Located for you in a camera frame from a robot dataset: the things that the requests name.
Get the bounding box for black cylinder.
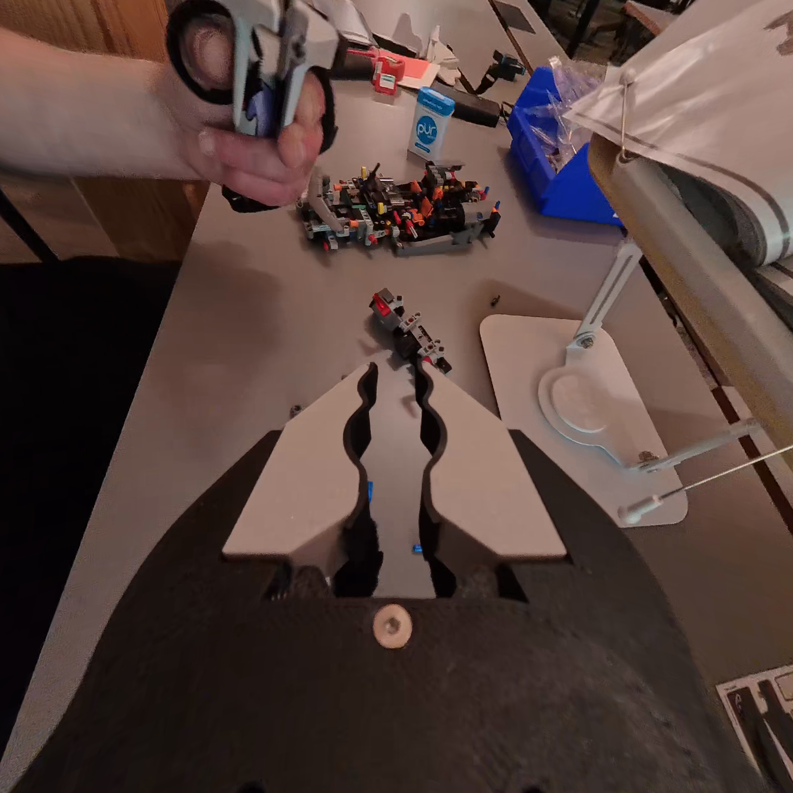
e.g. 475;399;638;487
434;83;503;129

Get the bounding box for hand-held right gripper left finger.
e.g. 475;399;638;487
222;362;380;581

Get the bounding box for white metal book stand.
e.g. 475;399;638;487
480;133;793;527

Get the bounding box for white folded paper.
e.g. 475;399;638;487
378;12;462;88

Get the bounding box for lego sticker sheet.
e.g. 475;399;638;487
715;665;793;793

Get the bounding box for grey lego subassembly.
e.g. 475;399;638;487
370;288;453;374

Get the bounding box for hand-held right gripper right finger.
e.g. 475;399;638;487
416;359;569;581

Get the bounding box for steel cord with white end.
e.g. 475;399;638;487
618;443;793;526

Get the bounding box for blue plastic bin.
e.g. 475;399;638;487
507;65;624;226

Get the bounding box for silver foil pouch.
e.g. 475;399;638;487
309;0;375;45

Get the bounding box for lego car chassis assembly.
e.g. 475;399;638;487
297;162;503;256

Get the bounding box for black red handled tool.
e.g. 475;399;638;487
331;46;406;95

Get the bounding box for white blue mint pouch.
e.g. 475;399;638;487
407;87;457;160

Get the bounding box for clear plastic bags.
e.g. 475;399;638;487
527;56;607;176

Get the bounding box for black strapped device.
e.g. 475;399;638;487
476;50;527;95

